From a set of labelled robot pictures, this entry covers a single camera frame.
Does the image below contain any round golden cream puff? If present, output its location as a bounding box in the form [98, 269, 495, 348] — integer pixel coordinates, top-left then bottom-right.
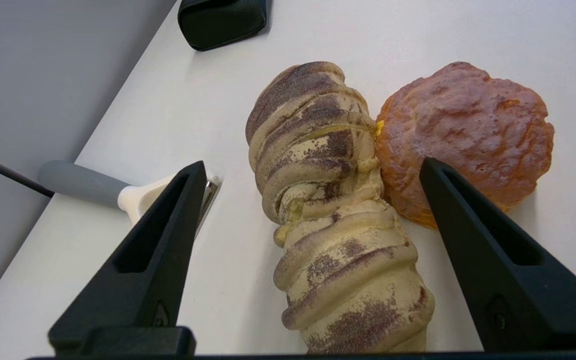
[375, 61, 555, 230]

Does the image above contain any grey-handled white peeler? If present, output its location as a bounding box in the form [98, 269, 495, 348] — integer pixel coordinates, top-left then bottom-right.
[38, 160, 224, 236]

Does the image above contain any black glasses case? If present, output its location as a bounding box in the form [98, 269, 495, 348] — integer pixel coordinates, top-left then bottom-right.
[177, 0, 269, 52]

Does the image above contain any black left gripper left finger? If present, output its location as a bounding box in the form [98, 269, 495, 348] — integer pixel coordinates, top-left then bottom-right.
[48, 160, 208, 356]

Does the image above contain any long twisted striped bread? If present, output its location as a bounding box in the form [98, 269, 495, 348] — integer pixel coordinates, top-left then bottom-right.
[245, 61, 436, 355]

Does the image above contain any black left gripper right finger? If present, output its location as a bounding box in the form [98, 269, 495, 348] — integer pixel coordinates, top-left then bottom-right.
[419, 157, 576, 352]

